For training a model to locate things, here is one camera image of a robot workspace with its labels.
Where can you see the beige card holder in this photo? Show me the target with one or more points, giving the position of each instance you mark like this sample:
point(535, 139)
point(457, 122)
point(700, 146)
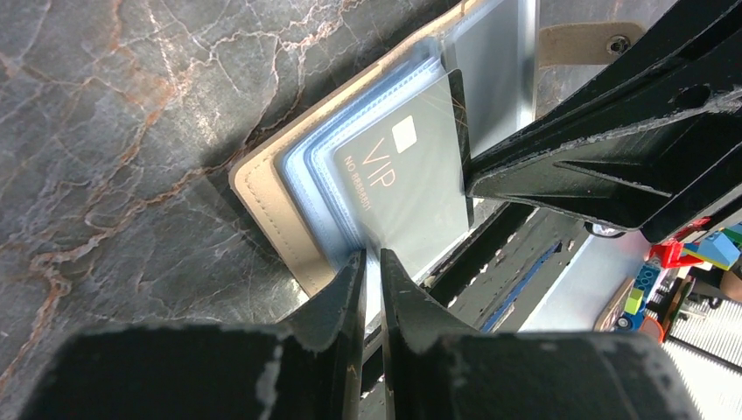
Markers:
point(293, 192)

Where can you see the colourful toy bricks outside cell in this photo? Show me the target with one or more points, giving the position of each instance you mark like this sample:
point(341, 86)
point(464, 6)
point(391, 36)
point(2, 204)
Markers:
point(665, 287)

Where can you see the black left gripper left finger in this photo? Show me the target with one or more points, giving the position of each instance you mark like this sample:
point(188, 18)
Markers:
point(306, 366)

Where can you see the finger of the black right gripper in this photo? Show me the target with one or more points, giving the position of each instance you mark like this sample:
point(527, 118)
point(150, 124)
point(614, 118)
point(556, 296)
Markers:
point(687, 64)
point(656, 181)

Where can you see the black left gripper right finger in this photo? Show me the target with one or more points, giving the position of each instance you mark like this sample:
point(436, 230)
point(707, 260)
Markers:
point(438, 367)

